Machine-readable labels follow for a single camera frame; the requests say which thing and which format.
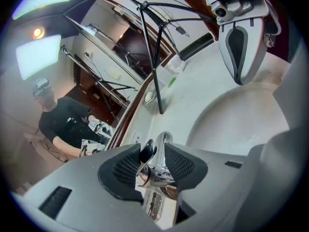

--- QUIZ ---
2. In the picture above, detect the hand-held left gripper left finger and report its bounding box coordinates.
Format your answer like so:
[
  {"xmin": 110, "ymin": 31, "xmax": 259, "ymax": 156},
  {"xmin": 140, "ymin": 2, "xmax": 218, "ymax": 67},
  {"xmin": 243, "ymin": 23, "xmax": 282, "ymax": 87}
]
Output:
[{"xmin": 24, "ymin": 143, "xmax": 147, "ymax": 221}]

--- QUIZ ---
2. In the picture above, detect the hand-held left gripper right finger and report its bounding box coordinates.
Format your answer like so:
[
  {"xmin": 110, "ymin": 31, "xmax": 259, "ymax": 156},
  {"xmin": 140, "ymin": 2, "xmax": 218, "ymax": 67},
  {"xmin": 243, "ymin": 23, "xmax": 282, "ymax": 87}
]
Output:
[{"xmin": 164, "ymin": 143, "xmax": 249, "ymax": 214}]

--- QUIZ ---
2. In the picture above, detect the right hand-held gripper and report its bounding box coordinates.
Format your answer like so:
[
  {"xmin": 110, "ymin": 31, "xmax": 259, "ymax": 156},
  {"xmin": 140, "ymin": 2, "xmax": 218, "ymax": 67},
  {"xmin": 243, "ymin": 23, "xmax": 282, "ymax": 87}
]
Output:
[{"xmin": 201, "ymin": 0, "xmax": 282, "ymax": 87}]

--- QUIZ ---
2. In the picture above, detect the chrome faucet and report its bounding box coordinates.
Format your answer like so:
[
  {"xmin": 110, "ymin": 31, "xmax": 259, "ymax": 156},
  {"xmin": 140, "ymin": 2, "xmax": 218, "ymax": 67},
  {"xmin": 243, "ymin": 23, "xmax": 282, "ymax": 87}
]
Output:
[{"xmin": 135, "ymin": 130, "xmax": 181, "ymax": 223}]

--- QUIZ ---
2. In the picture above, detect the long black bar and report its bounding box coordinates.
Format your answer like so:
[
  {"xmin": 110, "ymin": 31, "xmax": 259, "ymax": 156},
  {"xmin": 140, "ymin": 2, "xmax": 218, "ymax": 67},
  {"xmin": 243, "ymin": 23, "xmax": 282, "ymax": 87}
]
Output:
[{"xmin": 180, "ymin": 32, "xmax": 215, "ymax": 61}]

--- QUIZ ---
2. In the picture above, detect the small white folded cloth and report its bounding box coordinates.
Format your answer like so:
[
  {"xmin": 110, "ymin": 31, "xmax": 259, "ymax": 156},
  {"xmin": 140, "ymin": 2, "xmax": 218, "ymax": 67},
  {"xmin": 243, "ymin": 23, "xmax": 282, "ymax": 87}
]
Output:
[{"xmin": 168, "ymin": 54, "xmax": 188, "ymax": 73}]

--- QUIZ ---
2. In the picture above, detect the white sink basin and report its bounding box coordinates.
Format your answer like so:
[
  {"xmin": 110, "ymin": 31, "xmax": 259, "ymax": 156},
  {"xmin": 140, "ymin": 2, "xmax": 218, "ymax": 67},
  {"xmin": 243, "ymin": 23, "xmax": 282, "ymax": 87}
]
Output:
[{"xmin": 185, "ymin": 86, "xmax": 290, "ymax": 153}]

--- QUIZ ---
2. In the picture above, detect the small packet with green label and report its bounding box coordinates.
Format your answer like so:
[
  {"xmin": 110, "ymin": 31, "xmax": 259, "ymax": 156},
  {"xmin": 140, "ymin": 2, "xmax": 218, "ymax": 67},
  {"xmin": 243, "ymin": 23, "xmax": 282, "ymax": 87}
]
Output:
[{"xmin": 154, "ymin": 65, "xmax": 177, "ymax": 89}]

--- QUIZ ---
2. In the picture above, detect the metal soap dish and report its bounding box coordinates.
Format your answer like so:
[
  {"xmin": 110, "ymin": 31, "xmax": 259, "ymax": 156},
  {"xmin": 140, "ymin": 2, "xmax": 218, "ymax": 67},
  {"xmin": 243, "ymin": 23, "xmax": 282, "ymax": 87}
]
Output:
[{"xmin": 143, "ymin": 90, "xmax": 157, "ymax": 107}]

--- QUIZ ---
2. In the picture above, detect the black light tripod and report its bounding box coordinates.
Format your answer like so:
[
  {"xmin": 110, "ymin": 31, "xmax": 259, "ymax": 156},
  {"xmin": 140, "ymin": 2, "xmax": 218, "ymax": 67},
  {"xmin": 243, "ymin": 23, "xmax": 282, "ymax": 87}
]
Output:
[{"xmin": 91, "ymin": 0, "xmax": 218, "ymax": 115}]

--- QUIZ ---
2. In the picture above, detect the angled side mirror panel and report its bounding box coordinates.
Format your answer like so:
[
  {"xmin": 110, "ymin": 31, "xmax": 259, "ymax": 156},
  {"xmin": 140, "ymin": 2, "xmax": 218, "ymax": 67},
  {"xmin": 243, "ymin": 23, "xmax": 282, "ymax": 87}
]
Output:
[{"xmin": 64, "ymin": 0, "xmax": 173, "ymax": 106}]

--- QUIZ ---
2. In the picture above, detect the large wall mirror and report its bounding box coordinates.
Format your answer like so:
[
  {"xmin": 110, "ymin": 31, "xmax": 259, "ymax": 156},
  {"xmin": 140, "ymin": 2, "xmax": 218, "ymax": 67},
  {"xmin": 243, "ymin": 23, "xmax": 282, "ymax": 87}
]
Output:
[{"xmin": 0, "ymin": 15, "xmax": 145, "ymax": 178}]

